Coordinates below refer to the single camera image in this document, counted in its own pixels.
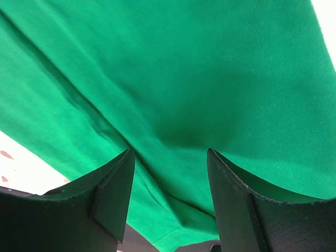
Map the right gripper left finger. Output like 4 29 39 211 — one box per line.
1 149 135 252

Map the green t-shirt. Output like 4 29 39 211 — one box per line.
1 1 335 251

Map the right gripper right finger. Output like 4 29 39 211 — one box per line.
207 149 335 251

